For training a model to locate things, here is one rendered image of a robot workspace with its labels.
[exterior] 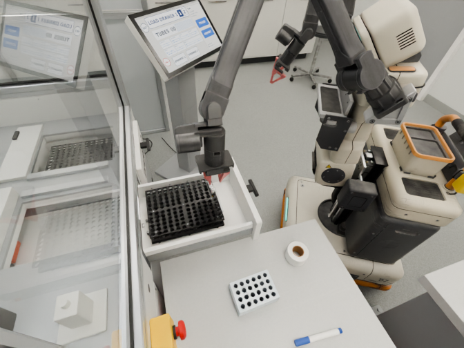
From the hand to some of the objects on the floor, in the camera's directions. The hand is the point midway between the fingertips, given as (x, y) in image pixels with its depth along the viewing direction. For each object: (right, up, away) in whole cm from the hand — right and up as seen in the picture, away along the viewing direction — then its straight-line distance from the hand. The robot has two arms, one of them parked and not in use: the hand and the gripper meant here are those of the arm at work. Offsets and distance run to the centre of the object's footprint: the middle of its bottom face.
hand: (214, 180), depth 75 cm
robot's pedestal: (+83, -90, +54) cm, 133 cm away
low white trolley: (+16, -94, +46) cm, 106 cm away
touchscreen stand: (-27, +6, +134) cm, 136 cm away
